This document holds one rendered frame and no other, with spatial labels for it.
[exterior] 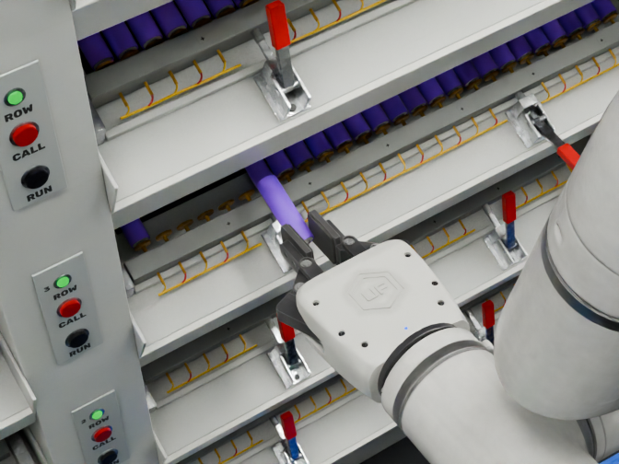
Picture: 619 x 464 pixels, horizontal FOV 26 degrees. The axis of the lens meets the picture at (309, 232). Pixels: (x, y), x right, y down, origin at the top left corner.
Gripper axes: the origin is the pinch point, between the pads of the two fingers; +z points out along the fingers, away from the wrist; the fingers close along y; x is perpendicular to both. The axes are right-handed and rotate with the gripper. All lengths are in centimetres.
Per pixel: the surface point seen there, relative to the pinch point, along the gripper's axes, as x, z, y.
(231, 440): 42.9, 17.2, 3.9
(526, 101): 4.3, 7.4, -27.6
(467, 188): 8.7, 5.1, -19.1
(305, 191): 3.6, 9.0, -4.6
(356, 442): 47.4, 12.0, -8.7
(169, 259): 3.7, 8.9, 8.9
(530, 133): 6.6, 5.8, -26.9
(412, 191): 7.6, 6.8, -14.3
